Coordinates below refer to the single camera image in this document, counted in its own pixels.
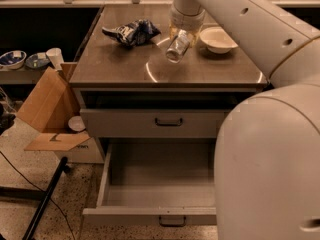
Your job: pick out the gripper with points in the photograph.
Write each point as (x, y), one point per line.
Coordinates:
(186, 20)

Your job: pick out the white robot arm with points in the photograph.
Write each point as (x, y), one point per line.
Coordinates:
(267, 153)

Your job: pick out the grey drawer cabinet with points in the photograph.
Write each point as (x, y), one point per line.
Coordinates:
(110, 76)

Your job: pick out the closed top drawer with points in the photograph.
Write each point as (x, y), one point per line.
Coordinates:
(139, 123)

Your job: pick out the open middle drawer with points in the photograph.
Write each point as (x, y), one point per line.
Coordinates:
(145, 179)

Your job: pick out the blue crumpled chip bag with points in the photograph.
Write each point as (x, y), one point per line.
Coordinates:
(135, 33)

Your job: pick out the white paper bowl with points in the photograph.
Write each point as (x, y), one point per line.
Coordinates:
(217, 40)

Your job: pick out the white cup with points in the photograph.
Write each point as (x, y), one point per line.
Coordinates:
(55, 56)

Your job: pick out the small white bowl in box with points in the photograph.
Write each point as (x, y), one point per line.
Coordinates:
(76, 124)

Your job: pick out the brown cardboard box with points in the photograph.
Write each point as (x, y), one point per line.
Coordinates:
(48, 109)

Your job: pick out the blue patterned bowl right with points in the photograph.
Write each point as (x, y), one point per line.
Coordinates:
(37, 61)

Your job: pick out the blue patterned bowl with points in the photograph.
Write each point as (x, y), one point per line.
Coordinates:
(13, 60)
(37, 61)

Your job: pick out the blue patterned bowl left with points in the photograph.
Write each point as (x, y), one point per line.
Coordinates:
(13, 60)

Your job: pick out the black stand leg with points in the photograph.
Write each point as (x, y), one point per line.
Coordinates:
(46, 196)

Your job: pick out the black top drawer handle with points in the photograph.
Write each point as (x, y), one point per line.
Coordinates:
(168, 123)

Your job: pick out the black drawer handle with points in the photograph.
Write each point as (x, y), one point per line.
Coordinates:
(168, 123)
(172, 221)

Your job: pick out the black middle drawer handle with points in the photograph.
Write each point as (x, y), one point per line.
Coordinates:
(172, 221)

